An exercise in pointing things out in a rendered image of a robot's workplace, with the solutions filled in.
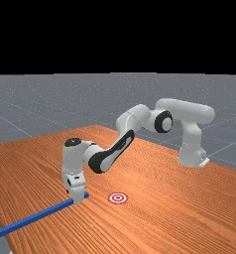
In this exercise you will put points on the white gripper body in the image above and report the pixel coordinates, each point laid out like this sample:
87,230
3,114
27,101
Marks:
75,186

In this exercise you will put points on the long blue stick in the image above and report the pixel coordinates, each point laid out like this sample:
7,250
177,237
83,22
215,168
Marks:
34,217

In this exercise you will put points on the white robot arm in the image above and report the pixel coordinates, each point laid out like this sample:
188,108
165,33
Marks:
136,119

